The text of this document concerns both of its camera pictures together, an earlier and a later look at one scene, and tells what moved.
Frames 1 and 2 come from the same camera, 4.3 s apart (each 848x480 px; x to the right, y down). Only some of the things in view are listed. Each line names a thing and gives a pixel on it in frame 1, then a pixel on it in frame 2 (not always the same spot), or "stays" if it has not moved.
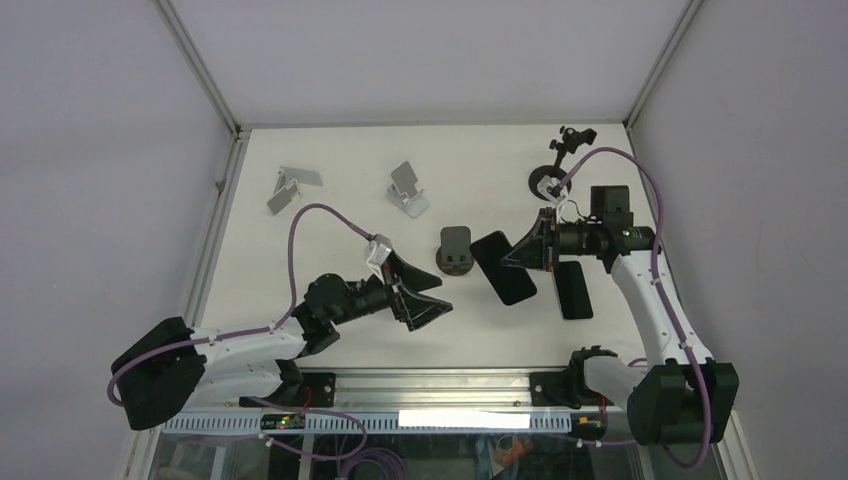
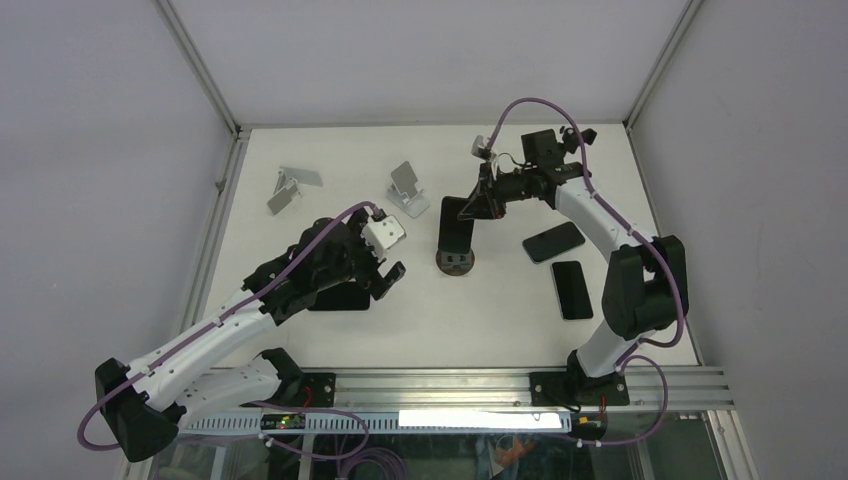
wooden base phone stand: [454, 256] stays
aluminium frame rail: [485, 390] stays
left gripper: [412, 308] → [357, 223]
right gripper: [535, 249] → [486, 201]
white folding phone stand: [404, 193] stays
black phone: [511, 283] → [455, 234]
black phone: [572, 291] stays
